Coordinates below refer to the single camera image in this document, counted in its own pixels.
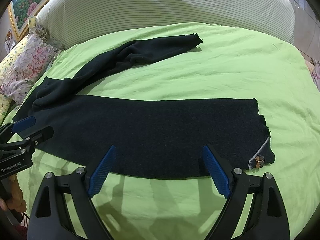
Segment black pants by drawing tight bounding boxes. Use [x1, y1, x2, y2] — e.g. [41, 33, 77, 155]
[14, 34, 275, 179]

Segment striped headboard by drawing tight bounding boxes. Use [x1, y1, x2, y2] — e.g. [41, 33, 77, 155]
[36, 0, 295, 48]

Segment left hand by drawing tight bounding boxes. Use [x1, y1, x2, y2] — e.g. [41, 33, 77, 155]
[1, 174, 27, 213]

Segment floral pillow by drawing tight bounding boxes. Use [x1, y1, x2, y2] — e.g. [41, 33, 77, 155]
[1, 25, 63, 105]

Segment gold framed painting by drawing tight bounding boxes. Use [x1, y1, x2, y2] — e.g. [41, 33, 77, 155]
[8, 0, 50, 41]

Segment yellow patterned pillow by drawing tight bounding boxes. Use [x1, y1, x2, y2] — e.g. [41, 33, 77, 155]
[1, 16, 43, 121]

